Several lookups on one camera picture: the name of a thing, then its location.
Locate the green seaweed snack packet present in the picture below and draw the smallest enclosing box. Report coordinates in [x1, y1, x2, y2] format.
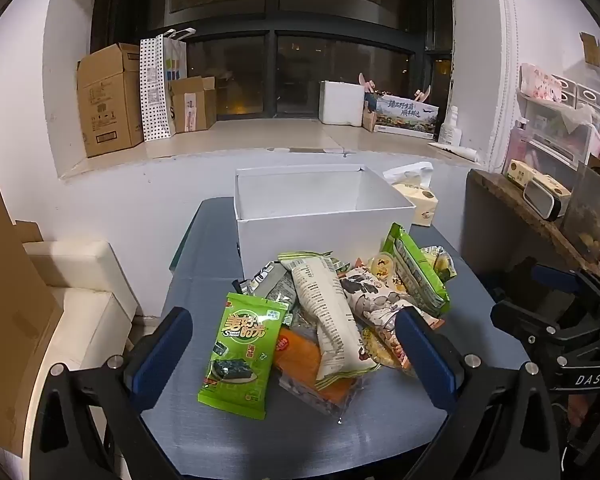
[197, 292, 292, 420]

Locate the clear noodle snack packet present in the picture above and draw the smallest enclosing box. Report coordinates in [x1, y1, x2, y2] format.
[361, 327, 416, 372]

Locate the white paper bag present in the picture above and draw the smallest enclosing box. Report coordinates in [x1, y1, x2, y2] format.
[162, 27, 197, 133]

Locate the clear plastic drawer unit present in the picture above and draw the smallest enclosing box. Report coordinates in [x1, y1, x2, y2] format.
[505, 72, 600, 196]

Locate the dark window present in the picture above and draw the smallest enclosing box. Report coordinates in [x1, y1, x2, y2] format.
[91, 0, 453, 121]

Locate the dark grey seaweed packet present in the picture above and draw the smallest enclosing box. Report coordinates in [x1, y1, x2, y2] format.
[235, 260, 301, 313]

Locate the beige long snack packet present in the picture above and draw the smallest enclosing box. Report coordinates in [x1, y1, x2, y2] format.
[279, 255, 381, 391]

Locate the flat cardboard sheet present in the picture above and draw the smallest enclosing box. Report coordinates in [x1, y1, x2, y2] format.
[0, 180, 63, 456]

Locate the orange snack packet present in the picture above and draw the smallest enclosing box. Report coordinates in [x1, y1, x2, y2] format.
[272, 327, 362, 413]

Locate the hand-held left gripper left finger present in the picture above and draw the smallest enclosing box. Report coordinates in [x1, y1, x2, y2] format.
[29, 306, 194, 480]

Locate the white plastic bottle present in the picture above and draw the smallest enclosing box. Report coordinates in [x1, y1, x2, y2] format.
[438, 106, 463, 145]

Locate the large brown cardboard box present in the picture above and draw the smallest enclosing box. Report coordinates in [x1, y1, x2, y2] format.
[76, 42, 146, 158]

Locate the small beige box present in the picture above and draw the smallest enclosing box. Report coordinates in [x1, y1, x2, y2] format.
[505, 159, 571, 206]

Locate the white cardboard box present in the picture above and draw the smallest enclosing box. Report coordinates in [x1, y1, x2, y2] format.
[234, 164, 417, 281]

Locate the white foam box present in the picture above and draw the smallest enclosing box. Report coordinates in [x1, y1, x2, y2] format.
[319, 80, 366, 127]

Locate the small brown cardboard box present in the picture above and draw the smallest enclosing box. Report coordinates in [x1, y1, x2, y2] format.
[169, 76, 218, 134]

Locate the cartoon printed snack packet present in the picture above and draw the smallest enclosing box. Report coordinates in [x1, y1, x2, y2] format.
[340, 266, 441, 342]

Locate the pink pouch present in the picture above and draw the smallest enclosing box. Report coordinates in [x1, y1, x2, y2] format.
[520, 63, 563, 103]

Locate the cream leather sofa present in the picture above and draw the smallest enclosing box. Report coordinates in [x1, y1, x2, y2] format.
[22, 240, 138, 411]

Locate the long printed box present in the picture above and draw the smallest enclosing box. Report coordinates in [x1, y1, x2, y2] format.
[372, 94, 440, 141]

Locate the rolled white paper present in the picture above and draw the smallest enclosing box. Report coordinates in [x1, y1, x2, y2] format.
[427, 141, 481, 163]

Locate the yellow jelly cup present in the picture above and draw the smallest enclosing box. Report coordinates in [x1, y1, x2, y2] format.
[367, 255, 396, 281]

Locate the dark plastic bag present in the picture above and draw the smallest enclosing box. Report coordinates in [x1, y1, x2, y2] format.
[562, 155, 600, 261]

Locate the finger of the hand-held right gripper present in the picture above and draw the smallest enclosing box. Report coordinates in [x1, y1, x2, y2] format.
[491, 299, 600, 348]
[530, 262, 588, 297]

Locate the polka-dot paper bag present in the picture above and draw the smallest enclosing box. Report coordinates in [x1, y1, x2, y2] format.
[139, 35, 177, 142]

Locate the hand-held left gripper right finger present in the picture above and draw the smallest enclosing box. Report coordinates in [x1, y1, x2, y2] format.
[395, 306, 563, 480]

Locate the green striped snack packet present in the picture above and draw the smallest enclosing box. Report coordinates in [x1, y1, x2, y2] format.
[380, 222, 451, 317]

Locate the white and black device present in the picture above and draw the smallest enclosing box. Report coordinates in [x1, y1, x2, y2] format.
[522, 178, 568, 221]

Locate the beige tissue pack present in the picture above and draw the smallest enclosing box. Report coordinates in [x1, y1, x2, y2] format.
[382, 161, 440, 227]

